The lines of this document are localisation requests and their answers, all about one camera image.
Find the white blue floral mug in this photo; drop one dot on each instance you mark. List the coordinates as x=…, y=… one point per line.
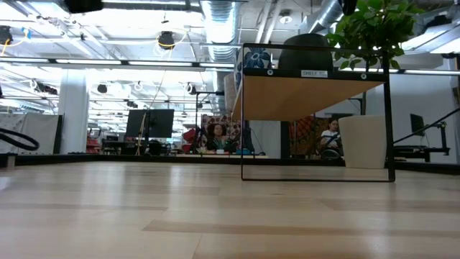
x=255, y=57

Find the matte black mug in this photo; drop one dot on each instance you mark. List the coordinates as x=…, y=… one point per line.
x=305, y=54

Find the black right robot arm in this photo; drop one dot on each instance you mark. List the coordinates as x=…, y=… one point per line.
x=347, y=6

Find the patterned fabric panel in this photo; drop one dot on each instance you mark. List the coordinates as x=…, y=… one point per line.
x=305, y=135
x=231, y=124

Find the person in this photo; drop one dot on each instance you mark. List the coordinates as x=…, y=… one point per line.
x=332, y=135
x=217, y=133

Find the large black monitor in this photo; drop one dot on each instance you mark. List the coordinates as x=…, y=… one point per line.
x=158, y=122

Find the white shelf label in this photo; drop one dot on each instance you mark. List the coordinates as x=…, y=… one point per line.
x=314, y=73

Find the black round ceiling fixture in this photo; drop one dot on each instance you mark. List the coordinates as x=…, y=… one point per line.
x=166, y=39

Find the white plant pot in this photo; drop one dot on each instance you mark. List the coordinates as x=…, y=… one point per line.
x=363, y=144

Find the green potted tree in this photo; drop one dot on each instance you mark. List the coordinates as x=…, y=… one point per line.
x=377, y=25

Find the small black monitor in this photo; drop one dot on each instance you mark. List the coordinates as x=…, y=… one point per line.
x=417, y=124

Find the white partition panel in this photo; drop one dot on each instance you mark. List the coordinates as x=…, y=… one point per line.
x=32, y=133

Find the wooden shelf black metal frame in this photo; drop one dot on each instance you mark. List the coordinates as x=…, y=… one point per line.
x=305, y=97

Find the black aluminium rig frame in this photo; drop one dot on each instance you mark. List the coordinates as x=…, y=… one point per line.
x=108, y=160

